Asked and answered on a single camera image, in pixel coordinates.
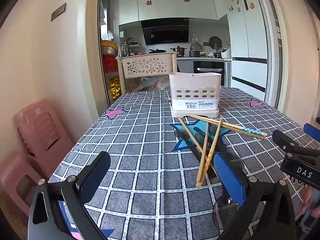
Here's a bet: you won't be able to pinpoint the pink plastic stool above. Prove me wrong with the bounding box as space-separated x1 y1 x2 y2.
0 154 43 217

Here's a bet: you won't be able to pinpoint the pink plastic chair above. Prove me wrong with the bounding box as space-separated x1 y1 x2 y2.
14 99 74 178

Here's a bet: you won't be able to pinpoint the wooden chopstick with patterned end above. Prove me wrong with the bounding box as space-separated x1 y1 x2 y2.
190 116 265 140
186 114 268 137

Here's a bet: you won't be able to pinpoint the brown cooking pot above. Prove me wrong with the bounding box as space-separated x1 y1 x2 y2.
171 46 187 57

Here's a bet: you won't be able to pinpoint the bamboo chopstick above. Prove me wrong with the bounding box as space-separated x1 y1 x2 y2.
178 117 217 176
196 122 209 183
196 116 223 188

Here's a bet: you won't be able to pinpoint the gold foil bag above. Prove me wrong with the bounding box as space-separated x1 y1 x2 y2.
109 76 123 99

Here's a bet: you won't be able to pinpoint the orange basin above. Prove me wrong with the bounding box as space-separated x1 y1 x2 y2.
101 40 118 55

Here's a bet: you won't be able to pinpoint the beige perforated storage rack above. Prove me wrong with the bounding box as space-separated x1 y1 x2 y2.
116 52 179 100

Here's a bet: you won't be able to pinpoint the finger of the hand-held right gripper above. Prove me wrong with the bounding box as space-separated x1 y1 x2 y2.
272 129 320 161
304 123 320 143

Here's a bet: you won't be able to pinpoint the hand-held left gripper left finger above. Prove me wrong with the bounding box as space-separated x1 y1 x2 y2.
31 151 112 233

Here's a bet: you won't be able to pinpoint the grey wall switch plate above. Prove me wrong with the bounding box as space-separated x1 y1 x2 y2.
51 3 67 22

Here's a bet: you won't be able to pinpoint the beige plastic utensil holder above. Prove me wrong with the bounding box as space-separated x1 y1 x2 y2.
168 72 224 118

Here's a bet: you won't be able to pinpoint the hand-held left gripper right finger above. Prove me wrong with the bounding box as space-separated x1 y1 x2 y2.
213 152 297 233

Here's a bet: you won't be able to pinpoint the grey checked tablecloth with stars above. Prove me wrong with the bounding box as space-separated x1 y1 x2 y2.
49 87 320 240

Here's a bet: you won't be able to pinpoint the white refrigerator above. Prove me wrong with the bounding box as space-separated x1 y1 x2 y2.
222 0 269 101

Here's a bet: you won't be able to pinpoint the black range hood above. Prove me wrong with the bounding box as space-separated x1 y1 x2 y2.
141 18 190 46

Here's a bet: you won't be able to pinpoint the black built-in oven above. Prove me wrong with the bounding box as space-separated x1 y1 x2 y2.
192 60 225 87

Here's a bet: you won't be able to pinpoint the plastic bag of vegetables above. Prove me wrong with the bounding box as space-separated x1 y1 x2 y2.
135 76 170 92

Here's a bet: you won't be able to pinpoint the white upper kitchen cabinets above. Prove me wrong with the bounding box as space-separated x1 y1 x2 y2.
118 0 218 25

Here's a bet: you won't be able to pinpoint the person's right hand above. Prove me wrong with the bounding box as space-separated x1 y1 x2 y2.
301 186 320 218

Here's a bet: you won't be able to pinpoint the round wire rack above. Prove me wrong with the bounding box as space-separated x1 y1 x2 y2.
209 36 223 50

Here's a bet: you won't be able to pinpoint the red container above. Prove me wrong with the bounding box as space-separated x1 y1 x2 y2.
102 55 118 73

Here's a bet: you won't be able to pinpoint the grey kitchen counter cabinet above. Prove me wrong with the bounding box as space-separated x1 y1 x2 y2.
176 56 232 88

